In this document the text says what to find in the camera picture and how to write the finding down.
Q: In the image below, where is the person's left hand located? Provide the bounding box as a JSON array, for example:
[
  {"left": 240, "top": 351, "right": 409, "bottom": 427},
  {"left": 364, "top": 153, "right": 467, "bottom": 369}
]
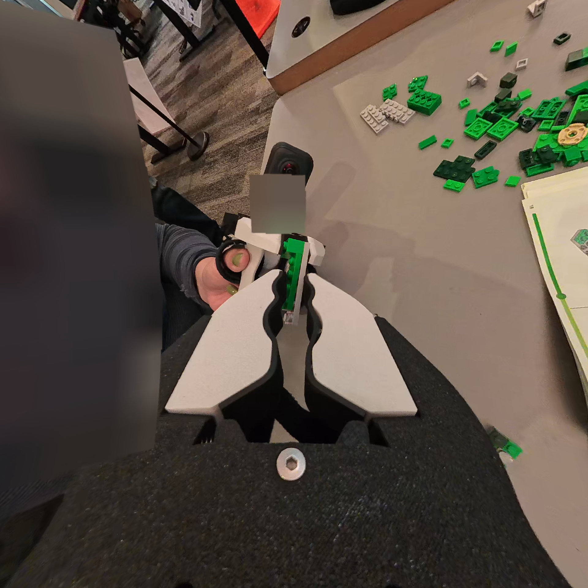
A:
[{"left": 194, "top": 246, "right": 252, "bottom": 311}]

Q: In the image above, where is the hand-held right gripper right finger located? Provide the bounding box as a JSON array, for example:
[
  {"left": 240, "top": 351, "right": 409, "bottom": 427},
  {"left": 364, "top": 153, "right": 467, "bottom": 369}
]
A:
[{"left": 303, "top": 274, "right": 419, "bottom": 443}]

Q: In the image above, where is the grey lego wedge plate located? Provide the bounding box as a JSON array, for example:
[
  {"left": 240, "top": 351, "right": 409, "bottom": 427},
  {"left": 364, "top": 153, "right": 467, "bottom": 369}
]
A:
[{"left": 284, "top": 257, "right": 308, "bottom": 325}]

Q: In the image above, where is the orange red cloth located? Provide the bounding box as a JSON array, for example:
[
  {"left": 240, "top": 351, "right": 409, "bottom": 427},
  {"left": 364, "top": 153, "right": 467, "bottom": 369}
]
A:
[{"left": 239, "top": 0, "right": 282, "bottom": 40}]

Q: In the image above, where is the white sign panel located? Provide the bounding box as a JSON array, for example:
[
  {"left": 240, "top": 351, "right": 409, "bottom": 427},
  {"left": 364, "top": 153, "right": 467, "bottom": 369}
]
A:
[{"left": 123, "top": 57, "right": 179, "bottom": 135}]

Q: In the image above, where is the person's left forearm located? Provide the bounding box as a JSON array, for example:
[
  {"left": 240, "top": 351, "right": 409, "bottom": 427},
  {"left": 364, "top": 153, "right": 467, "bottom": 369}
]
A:
[{"left": 155, "top": 222, "right": 220, "bottom": 305}]

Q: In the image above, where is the grey desk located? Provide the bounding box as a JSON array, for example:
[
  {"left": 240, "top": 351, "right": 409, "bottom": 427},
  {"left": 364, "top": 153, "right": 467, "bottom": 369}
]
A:
[{"left": 257, "top": 0, "right": 588, "bottom": 588}]

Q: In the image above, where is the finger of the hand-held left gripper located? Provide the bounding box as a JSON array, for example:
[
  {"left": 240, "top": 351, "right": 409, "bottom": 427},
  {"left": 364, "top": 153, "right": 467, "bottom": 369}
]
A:
[
  {"left": 234, "top": 217, "right": 283, "bottom": 255},
  {"left": 304, "top": 235, "right": 327, "bottom": 267}
]

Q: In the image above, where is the pile of lego pieces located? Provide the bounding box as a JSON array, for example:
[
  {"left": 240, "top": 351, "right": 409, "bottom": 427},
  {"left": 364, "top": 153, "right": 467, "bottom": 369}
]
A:
[{"left": 360, "top": 0, "right": 588, "bottom": 194}]

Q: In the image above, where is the lego instruction booklet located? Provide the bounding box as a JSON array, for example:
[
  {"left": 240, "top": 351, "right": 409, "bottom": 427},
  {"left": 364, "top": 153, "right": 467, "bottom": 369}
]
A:
[{"left": 520, "top": 165, "right": 588, "bottom": 402}]

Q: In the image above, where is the long green lego assembly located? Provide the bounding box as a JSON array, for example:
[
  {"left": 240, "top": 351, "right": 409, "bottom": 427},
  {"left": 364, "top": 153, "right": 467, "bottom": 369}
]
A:
[{"left": 488, "top": 426, "right": 524, "bottom": 461}]

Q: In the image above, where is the black floor stand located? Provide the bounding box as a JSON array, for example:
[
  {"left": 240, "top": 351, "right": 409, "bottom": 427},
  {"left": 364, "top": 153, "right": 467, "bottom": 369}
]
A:
[{"left": 129, "top": 84, "right": 210, "bottom": 162}]

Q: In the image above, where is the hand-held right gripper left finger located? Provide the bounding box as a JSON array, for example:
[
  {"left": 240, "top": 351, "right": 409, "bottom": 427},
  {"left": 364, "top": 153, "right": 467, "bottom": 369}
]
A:
[{"left": 164, "top": 269, "right": 283, "bottom": 443}]

